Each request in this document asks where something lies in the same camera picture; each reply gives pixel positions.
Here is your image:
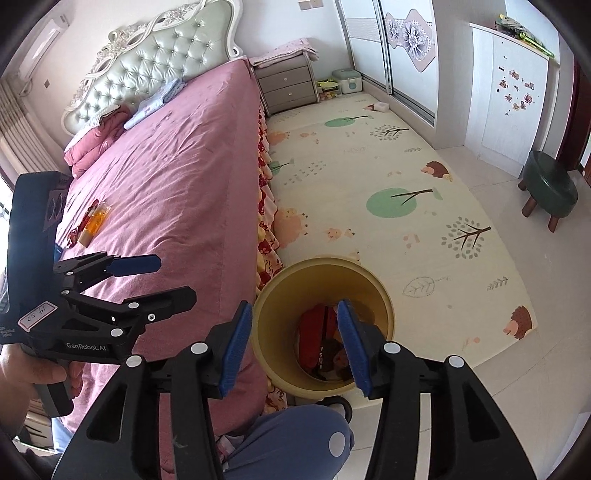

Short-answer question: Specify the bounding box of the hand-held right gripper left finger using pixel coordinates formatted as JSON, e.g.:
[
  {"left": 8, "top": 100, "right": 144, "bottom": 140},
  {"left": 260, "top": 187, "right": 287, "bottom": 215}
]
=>
[{"left": 51, "top": 300, "right": 254, "bottom": 480}]

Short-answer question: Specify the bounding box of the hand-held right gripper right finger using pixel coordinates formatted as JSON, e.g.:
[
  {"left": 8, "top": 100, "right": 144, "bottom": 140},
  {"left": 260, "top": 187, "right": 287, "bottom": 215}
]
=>
[{"left": 336, "top": 299, "right": 539, "bottom": 480}]

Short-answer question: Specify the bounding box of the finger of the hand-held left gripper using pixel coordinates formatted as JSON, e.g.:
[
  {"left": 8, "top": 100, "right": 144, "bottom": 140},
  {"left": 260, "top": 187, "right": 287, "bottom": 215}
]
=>
[
  {"left": 62, "top": 285, "right": 198, "bottom": 337},
  {"left": 53, "top": 251, "right": 162, "bottom": 295}
]

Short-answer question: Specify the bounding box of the red cloth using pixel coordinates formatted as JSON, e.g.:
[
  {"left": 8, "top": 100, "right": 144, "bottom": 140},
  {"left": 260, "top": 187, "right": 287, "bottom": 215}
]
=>
[{"left": 298, "top": 305, "right": 341, "bottom": 365}]

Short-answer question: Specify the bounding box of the yellow waste bin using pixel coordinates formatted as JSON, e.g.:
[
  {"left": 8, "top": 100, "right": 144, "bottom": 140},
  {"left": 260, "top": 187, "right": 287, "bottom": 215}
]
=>
[{"left": 252, "top": 258, "right": 395, "bottom": 401}]

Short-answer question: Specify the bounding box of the person's left hand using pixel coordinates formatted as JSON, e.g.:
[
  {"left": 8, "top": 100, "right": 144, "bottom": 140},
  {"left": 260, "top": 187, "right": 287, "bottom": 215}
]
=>
[{"left": 0, "top": 344, "right": 86, "bottom": 416}]

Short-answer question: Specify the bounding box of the orange liquid bottle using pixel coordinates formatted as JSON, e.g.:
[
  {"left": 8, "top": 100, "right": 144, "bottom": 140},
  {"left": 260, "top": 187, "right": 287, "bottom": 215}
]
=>
[{"left": 78, "top": 203, "right": 112, "bottom": 245}]

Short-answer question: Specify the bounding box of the long red snack wrapper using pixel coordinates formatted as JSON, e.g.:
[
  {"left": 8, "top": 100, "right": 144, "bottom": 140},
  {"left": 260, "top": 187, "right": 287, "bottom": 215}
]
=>
[{"left": 79, "top": 199, "right": 100, "bottom": 228}]

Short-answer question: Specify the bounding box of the person's leg in blue trousers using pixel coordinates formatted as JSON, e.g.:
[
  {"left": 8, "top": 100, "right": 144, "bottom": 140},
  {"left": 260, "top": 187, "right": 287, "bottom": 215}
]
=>
[{"left": 222, "top": 406, "right": 354, "bottom": 480}]

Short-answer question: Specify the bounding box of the cream play mat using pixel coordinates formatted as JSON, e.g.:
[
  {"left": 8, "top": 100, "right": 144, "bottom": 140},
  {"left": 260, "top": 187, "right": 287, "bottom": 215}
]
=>
[{"left": 265, "top": 90, "right": 539, "bottom": 370}]

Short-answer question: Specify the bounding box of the beige curtain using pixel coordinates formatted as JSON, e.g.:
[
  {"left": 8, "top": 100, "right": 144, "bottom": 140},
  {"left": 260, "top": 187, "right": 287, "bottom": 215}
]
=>
[{"left": 0, "top": 76, "right": 65, "bottom": 174}]

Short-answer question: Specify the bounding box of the folded pink quilt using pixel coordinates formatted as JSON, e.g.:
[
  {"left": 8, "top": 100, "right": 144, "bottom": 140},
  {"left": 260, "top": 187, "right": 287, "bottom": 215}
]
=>
[{"left": 64, "top": 105, "right": 131, "bottom": 167}]

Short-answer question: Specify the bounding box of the striped pillow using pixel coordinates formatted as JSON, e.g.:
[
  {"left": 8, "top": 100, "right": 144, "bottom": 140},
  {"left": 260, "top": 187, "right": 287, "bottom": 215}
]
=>
[{"left": 90, "top": 105, "right": 122, "bottom": 127}]

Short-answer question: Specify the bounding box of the folded light blue blanket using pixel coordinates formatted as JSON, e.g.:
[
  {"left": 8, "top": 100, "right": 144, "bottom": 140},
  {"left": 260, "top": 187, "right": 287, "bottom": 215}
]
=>
[{"left": 124, "top": 78, "right": 188, "bottom": 130}]

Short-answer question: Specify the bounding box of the tufted green headboard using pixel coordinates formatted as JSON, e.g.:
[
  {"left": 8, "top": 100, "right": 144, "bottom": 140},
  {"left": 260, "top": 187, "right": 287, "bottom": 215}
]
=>
[{"left": 61, "top": 0, "right": 244, "bottom": 136}]

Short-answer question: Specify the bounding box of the white air conditioner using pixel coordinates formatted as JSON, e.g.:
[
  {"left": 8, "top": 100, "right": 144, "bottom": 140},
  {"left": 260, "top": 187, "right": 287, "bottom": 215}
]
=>
[{"left": 18, "top": 16, "right": 63, "bottom": 79}]

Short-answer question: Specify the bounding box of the grey nightstand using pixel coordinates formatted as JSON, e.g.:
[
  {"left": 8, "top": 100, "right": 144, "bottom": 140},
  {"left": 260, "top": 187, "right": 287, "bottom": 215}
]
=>
[{"left": 255, "top": 54, "right": 318, "bottom": 116}]

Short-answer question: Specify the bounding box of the pink dotted cloth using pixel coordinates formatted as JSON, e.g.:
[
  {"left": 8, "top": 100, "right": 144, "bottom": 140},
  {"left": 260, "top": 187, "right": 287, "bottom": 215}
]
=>
[{"left": 249, "top": 38, "right": 319, "bottom": 68}]

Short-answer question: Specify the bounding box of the green round stool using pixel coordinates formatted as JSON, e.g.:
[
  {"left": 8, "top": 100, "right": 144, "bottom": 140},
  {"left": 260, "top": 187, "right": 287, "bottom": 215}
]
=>
[{"left": 517, "top": 150, "right": 579, "bottom": 233}]

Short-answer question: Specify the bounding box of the green and white storage box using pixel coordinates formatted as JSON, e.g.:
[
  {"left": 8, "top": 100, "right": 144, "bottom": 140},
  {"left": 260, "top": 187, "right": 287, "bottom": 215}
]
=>
[{"left": 332, "top": 68, "right": 363, "bottom": 94}]

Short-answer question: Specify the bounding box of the white cabinet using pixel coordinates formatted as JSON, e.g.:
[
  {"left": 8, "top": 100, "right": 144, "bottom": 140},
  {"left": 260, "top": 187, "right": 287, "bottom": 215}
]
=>
[{"left": 464, "top": 22, "right": 550, "bottom": 178}]

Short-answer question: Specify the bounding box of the white flowered wardrobe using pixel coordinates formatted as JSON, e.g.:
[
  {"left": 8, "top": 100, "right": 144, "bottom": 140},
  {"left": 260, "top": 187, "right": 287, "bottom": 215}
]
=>
[{"left": 335, "top": 0, "right": 437, "bottom": 125}]

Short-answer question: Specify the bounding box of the dark red door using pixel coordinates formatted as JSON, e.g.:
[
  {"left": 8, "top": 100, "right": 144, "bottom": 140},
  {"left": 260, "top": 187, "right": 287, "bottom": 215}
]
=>
[{"left": 556, "top": 58, "right": 591, "bottom": 174}]

